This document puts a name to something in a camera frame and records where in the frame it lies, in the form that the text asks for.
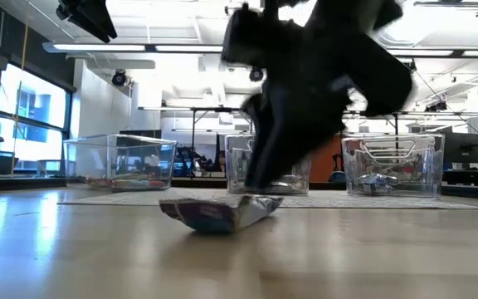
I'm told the grey woven placemat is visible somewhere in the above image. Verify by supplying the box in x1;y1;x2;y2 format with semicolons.
57;186;478;211

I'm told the yellow cable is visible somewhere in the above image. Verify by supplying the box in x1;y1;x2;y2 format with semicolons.
0;0;31;178

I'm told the black computer monitor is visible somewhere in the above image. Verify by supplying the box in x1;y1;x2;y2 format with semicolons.
443;132;478;170

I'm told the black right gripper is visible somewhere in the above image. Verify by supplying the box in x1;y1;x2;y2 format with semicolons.
241;24;413;191

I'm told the black aluminium table frame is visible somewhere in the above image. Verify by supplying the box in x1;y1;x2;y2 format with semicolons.
0;176;478;201

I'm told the clear plastic bin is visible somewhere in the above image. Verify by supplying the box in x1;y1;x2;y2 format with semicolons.
224;133;313;196
341;133;446;199
63;133;178;193

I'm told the orange partition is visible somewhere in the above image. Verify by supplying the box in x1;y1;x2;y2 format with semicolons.
309;136;344;184

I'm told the purple oatmeal raisin granola bar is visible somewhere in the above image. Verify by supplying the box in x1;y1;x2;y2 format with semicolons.
159;194;285;233

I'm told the large glass window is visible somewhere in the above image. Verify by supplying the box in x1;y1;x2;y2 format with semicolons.
0;61;72;175

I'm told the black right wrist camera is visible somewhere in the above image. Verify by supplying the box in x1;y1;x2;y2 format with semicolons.
221;2;294;70

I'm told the purple-ended granola bar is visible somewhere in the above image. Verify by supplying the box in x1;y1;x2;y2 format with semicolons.
354;173;402;195

